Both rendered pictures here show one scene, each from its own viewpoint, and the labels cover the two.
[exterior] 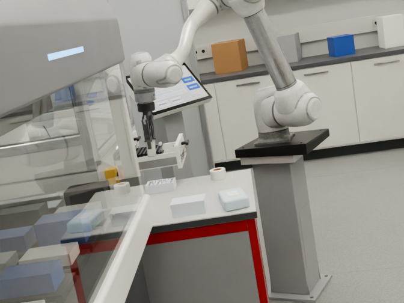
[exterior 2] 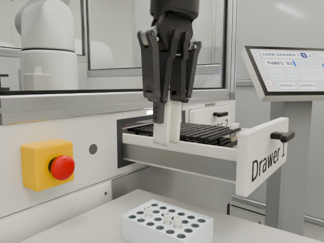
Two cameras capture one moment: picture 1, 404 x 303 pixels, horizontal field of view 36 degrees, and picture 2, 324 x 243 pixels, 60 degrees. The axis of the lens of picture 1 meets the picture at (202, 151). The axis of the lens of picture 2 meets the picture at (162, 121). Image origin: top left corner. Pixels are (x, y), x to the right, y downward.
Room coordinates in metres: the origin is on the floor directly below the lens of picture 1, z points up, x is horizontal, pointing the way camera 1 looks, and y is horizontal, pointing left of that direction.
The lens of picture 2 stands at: (2.29, -0.02, 1.01)
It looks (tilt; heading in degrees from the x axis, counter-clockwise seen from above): 7 degrees down; 32
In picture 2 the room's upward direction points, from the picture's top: straight up
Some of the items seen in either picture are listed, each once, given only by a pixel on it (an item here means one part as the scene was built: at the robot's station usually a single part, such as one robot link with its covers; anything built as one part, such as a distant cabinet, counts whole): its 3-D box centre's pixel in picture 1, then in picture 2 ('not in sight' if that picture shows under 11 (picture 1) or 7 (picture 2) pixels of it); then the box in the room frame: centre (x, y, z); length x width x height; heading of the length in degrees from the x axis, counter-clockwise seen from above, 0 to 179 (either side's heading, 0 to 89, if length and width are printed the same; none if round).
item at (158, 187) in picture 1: (160, 186); (166, 227); (2.66, 0.20, 0.78); 0.12 x 0.08 x 0.04; 84
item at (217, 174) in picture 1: (217, 174); not in sight; (2.69, -0.05, 0.78); 0.07 x 0.07 x 0.04
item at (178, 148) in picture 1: (180, 149); (266, 149); (2.89, 0.10, 0.87); 0.29 x 0.02 x 0.11; 175
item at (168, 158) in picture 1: (137, 159); (181, 142); (2.91, 0.31, 0.86); 0.40 x 0.26 x 0.06; 85
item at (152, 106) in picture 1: (146, 112); (173, 22); (2.68, 0.20, 1.10); 0.08 x 0.07 x 0.09; 170
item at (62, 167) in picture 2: not in sight; (60, 167); (2.58, 0.35, 0.88); 0.04 x 0.03 x 0.04; 175
